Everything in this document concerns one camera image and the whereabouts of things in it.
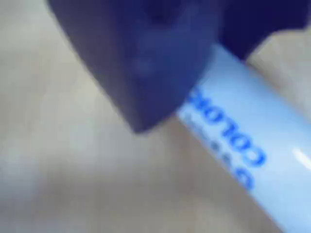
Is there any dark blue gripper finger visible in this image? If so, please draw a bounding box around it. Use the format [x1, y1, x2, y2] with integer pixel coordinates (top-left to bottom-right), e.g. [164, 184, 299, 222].
[46, 0, 221, 134]
[217, 0, 311, 61]

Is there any blue capped white marker pen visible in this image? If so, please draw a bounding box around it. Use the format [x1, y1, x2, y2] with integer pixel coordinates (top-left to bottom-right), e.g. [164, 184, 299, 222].
[176, 43, 311, 233]

